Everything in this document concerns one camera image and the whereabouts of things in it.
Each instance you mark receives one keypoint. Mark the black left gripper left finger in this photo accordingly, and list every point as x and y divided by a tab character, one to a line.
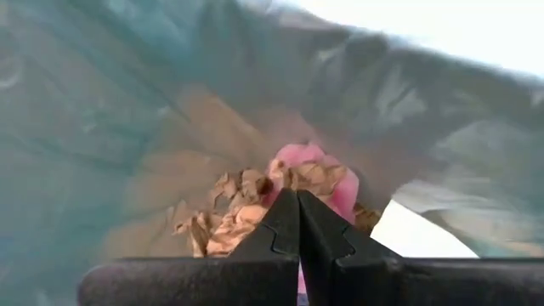
255	276

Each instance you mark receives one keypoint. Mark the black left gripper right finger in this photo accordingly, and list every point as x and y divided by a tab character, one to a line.
382	280

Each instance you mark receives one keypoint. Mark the brown paper ball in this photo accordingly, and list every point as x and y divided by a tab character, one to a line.
314	178
365	219
238	221

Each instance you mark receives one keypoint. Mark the pink plastic bag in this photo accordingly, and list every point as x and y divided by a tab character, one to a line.
302	155

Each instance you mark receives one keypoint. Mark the teal trash bag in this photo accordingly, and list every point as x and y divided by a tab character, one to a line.
85	127

